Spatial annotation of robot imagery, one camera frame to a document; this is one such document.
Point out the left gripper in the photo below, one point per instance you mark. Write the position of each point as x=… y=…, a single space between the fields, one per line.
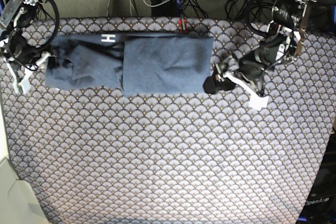
x=249 y=75

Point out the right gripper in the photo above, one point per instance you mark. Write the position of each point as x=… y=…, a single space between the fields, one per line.
x=23 y=60

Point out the blue T-shirt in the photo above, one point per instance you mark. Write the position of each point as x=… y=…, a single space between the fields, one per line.
x=137 y=63

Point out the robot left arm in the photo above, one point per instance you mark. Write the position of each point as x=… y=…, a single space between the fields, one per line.
x=283 y=41

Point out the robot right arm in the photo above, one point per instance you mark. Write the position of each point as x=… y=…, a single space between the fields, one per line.
x=19 y=14

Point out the red table clamp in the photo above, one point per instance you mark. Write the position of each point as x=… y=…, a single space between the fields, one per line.
x=182 y=25

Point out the fan-patterned tablecloth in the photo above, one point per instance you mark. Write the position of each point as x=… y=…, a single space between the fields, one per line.
x=94 y=156

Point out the white furniture at left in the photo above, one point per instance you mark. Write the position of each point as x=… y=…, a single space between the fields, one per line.
x=18 y=201

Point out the black OpenArm base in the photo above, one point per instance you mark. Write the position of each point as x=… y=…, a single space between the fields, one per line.
x=320 y=204

